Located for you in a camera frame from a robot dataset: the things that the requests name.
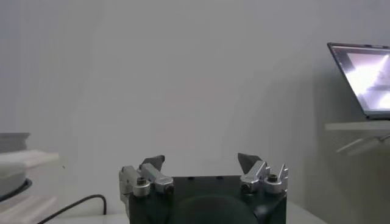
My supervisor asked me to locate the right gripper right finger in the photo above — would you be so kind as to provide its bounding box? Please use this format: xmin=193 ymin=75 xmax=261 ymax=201
xmin=236 ymin=152 xmax=289 ymax=195

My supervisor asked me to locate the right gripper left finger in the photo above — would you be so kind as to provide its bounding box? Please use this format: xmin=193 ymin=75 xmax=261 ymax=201
xmin=118 ymin=154 xmax=175 ymax=198

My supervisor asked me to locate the open dark laptop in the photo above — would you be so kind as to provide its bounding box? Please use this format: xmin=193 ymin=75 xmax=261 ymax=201
xmin=327 ymin=41 xmax=390 ymax=121

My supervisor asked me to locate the black cooker power cord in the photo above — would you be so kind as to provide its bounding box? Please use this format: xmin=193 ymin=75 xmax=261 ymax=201
xmin=36 ymin=194 xmax=108 ymax=224

